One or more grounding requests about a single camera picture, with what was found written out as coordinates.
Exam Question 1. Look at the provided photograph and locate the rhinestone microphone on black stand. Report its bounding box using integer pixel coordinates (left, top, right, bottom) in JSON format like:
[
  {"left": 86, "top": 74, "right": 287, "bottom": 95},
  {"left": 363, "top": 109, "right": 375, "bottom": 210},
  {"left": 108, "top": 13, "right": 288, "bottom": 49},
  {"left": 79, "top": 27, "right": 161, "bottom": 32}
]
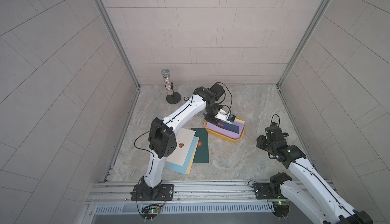
[{"left": 161, "top": 69, "right": 181, "bottom": 104}]

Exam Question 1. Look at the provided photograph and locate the dark green envelope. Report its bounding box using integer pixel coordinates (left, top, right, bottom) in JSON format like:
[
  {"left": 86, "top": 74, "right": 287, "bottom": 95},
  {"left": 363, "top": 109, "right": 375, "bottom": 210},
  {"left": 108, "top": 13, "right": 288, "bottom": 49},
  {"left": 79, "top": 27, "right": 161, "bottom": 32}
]
[{"left": 191, "top": 128, "right": 209, "bottom": 164}]

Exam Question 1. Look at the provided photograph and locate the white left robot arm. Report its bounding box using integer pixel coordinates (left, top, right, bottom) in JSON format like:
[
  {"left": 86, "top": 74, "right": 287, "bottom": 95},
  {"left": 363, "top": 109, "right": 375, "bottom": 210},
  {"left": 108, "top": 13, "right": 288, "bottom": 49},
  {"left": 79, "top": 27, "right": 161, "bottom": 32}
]
[{"left": 140, "top": 83, "right": 235, "bottom": 199}]

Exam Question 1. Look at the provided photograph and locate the lavender purple envelope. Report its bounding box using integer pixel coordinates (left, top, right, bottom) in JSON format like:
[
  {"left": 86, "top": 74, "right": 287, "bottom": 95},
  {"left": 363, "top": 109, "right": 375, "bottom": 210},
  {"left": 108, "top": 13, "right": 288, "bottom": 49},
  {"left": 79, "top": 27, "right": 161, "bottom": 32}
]
[{"left": 206, "top": 120, "right": 245, "bottom": 140}]

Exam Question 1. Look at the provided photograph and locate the yellow plastic storage box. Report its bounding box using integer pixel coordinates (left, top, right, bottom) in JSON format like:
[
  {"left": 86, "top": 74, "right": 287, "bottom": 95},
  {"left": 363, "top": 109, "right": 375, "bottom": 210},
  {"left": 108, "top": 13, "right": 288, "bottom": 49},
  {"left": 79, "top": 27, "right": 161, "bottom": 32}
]
[{"left": 203, "top": 115, "right": 246, "bottom": 143}]

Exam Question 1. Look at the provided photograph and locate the beige tan envelope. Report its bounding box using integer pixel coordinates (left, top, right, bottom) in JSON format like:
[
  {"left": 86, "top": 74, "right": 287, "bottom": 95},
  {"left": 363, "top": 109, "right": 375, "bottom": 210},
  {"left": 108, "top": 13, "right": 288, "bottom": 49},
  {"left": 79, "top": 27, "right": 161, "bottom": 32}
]
[{"left": 185, "top": 143, "right": 198, "bottom": 175}]

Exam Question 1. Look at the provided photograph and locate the cream white envelope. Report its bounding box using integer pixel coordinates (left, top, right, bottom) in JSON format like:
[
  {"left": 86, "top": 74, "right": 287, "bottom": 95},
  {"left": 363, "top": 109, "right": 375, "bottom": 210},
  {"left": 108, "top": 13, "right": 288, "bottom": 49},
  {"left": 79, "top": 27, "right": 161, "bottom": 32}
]
[{"left": 167, "top": 128, "right": 195, "bottom": 166}]

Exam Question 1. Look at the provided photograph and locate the left green circuit board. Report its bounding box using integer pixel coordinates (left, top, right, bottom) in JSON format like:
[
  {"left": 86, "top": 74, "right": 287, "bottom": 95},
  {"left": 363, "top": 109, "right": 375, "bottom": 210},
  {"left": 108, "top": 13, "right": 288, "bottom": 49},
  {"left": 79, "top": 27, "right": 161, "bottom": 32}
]
[{"left": 141, "top": 204, "right": 163, "bottom": 222}]

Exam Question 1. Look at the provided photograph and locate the black left camera cable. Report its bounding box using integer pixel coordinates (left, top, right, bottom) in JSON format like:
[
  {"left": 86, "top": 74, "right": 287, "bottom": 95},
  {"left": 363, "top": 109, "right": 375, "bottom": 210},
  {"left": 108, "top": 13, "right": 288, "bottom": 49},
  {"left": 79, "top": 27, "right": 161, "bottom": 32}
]
[{"left": 216, "top": 82, "right": 233, "bottom": 115}]

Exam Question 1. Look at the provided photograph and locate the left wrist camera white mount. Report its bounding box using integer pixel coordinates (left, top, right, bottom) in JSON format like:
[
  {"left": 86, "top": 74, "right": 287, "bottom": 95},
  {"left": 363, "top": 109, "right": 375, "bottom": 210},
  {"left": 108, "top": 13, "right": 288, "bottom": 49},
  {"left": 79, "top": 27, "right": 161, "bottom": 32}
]
[{"left": 215, "top": 109, "right": 236, "bottom": 124}]

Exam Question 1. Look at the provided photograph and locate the right green circuit board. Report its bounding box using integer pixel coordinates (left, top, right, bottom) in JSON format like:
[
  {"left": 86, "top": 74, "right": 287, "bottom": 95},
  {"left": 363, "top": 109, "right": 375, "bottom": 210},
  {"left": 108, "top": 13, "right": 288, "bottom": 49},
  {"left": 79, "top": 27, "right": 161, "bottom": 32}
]
[{"left": 272, "top": 201, "right": 290, "bottom": 219}]

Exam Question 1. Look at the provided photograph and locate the green circuit board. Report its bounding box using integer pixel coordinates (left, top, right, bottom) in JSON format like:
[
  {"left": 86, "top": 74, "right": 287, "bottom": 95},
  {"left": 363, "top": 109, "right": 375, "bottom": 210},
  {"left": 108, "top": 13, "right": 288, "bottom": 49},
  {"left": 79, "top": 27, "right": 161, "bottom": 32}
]
[
  {"left": 272, "top": 201, "right": 290, "bottom": 219},
  {"left": 141, "top": 204, "right": 163, "bottom": 222}
]

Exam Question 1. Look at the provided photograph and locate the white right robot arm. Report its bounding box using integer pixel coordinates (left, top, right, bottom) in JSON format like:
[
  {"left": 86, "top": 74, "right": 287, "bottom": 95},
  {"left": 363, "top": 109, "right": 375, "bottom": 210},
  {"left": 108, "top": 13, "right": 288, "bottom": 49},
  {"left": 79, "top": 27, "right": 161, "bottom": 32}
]
[{"left": 257, "top": 122, "right": 373, "bottom": 224}]

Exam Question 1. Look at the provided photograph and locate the navy blue envelope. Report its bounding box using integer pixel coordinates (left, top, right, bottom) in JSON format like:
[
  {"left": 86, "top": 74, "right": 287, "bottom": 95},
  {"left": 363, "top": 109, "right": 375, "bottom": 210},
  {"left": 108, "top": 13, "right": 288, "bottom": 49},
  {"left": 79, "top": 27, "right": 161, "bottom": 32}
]
[{"left": 203, "top": 113, "right": 245, "bottom": 134}]

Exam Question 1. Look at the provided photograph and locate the light blue envelope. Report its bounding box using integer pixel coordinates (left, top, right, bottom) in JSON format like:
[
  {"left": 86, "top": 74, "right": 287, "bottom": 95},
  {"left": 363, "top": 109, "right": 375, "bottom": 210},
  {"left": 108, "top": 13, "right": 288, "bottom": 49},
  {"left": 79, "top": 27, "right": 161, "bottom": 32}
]
[{"left": 167, "top": 137, "right": 199, "bottom": 174}]

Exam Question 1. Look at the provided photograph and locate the metal base rail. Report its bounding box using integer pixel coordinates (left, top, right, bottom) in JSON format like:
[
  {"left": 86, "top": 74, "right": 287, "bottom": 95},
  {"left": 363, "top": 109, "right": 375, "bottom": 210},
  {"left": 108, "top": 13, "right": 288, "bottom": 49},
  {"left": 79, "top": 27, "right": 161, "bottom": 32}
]
[{"left": 77, "top": 180, "right": 292, "bottom": 224}]

